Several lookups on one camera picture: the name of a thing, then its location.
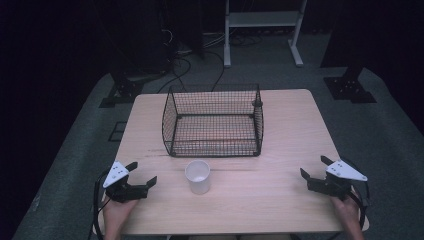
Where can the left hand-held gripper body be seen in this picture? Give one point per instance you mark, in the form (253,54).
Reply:
(117,173)

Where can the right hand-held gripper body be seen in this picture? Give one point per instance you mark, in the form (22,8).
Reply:
(343,171)

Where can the person's left hand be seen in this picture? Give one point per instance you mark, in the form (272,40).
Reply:
(118,211)

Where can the person's right hand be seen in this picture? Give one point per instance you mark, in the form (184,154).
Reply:
(346,210)

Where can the translucent white plastic cup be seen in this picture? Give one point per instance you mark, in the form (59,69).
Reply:
(198,181)

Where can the black stand base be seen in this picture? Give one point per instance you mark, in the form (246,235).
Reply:
(125,90)
(350,88)

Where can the white metal stand frame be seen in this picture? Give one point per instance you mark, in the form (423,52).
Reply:
(263,19)

